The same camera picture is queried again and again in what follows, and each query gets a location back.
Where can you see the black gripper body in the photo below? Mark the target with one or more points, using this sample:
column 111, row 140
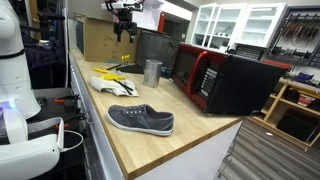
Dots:
column 125, row 23

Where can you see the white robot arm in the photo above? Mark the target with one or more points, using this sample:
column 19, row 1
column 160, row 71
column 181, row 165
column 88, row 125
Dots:
column 13, row 83

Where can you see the black tool stand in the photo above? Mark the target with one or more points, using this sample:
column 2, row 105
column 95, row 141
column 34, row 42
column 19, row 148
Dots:
column 131, row 69

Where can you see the brown cardboard box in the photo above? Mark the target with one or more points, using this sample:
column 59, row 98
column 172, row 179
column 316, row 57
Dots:
column 100, row 40

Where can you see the grey fabric bin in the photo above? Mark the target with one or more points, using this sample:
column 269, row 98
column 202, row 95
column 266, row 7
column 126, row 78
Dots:
column 153, row 46

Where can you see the blue flat strip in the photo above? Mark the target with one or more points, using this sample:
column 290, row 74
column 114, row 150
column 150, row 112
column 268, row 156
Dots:
column 112, row 61

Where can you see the red upright panel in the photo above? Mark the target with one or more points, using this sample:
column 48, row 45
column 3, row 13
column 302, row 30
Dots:
column 161, row 22

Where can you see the grey metal cylinder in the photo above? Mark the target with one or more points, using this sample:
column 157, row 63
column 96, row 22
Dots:
column 152, row 73

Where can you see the teal fabric bag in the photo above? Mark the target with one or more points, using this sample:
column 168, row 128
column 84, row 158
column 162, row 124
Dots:
column 166, row 72

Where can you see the white cloth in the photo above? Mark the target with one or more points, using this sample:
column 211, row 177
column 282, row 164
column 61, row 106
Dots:
column 106, row 86

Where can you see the grey sneaker with white sole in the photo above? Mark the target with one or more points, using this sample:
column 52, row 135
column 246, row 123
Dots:
column 143, row 118

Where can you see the white glass door cabinet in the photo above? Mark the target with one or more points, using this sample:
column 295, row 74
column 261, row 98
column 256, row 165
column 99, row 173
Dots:
column 233, row 23

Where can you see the red and black microwave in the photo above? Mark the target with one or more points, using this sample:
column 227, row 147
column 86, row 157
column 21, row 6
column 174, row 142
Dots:
column 240, row 83

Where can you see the black grid crate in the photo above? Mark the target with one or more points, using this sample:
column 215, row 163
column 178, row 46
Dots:
column 250, row 51

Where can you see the wooden shelf unit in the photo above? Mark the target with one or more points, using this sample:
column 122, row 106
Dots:
column 283, row 110

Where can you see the black pegboard tool rack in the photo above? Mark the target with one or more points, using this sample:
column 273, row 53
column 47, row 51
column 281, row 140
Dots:
column 300, row 36

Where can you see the blue device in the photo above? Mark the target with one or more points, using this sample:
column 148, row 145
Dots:
column 304, row 77

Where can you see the red box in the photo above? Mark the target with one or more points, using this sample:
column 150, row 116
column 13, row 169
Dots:
column 306, row 100

